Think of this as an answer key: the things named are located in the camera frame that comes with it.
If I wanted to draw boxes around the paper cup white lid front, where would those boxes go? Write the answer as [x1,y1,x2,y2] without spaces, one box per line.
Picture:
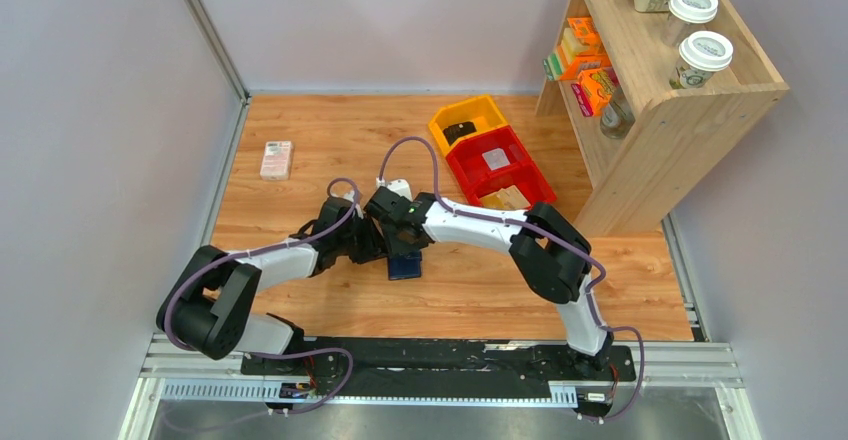
[669,30,734,89]

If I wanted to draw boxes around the paper cup white lid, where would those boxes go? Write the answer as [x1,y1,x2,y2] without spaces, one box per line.
[669,30,734,89]
[661,0,719,47]

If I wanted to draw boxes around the orange snack box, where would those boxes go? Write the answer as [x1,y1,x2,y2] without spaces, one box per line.
[571,67,619,117]

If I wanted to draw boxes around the aluminium rail frame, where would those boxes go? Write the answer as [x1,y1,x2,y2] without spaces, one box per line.
[120,334,760,439]

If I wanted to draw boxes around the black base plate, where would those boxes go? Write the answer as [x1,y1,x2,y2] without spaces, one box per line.
[240,336,638,416]

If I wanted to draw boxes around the yellow plastic bin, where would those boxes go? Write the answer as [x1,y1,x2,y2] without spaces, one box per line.
[428,95,509,156]

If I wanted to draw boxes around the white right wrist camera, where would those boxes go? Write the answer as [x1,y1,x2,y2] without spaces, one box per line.
[376,178,413,200]

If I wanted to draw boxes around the wooden shelf unit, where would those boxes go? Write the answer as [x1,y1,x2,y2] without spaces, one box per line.
[536,0,789,237]

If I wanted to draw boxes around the red plastic bin front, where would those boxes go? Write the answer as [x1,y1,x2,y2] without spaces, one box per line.
[457,164,557,208]

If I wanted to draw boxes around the black item in yellow bin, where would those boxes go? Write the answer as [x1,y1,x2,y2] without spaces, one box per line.
[442,121,477,146]

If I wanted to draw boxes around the white red small box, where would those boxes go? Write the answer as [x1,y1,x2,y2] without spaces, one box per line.
[259,141,293,181]

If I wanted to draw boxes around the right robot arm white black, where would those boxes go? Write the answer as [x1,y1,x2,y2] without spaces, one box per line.
[364,186,614,365]

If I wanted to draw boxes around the gold credit cards in bin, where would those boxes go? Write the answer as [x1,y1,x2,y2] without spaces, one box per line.
[480,185,531,210]

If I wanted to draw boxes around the glass bottle on shelf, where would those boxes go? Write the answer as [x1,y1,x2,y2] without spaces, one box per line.
[600,86,635,139]

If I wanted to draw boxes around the paper cup white lid rear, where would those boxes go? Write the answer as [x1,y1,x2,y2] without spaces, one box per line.
[661,0,719,47]

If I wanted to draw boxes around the grey card in bin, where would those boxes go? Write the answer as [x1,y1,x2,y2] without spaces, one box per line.
[482,148,511,171]

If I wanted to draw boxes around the navy blue card holder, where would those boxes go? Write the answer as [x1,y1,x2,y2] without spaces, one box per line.
[387,251,422,281]

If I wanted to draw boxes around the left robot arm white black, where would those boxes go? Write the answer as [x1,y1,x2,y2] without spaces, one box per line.
[155,197,387,360]

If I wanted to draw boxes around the red plastic bin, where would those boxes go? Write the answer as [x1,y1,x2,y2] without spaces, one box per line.
[457,164,557,208]
[446,127,534,192]

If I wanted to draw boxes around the red plastic bin middle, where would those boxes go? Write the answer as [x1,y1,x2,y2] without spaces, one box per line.
[446,127,534,192]

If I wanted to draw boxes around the green orange boxes on shelf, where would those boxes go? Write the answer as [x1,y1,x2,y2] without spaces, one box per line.
[543,17,611,81]

